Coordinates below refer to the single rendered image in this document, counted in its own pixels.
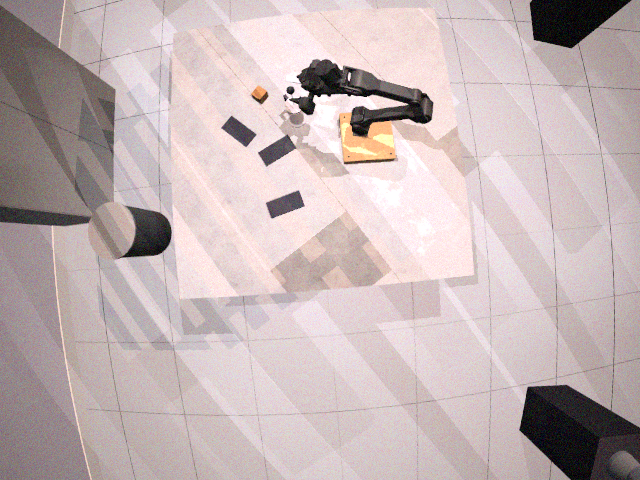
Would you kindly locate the glass french press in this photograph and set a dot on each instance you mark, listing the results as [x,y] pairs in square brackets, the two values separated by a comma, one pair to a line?
[296,117]

